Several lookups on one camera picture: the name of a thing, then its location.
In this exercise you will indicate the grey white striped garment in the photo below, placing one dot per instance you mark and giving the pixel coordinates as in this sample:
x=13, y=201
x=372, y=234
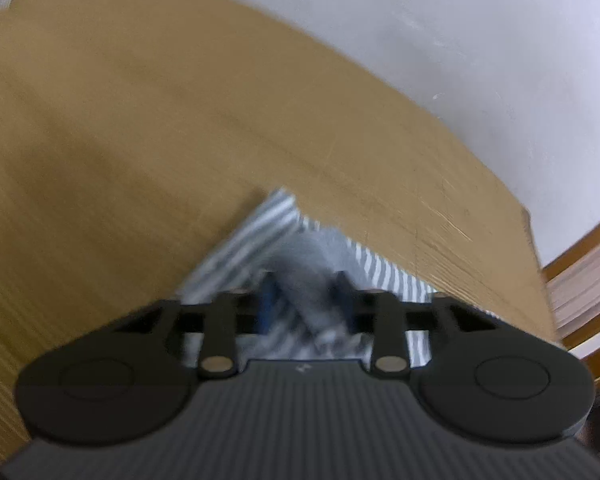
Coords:
x=260, y=240

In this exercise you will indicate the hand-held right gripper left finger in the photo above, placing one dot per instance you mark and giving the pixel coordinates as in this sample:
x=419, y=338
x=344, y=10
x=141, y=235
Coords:
x=268, y=306

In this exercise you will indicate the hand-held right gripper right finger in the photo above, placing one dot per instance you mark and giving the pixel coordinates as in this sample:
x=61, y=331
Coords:
x=342, y=301

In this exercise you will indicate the white curtain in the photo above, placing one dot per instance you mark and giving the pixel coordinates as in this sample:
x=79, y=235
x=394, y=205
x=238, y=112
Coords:
x=587, y=285

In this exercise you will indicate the wooden door frame post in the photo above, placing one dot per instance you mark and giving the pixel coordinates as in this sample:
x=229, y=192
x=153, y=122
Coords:
x=585, y=247
x=597, y=327

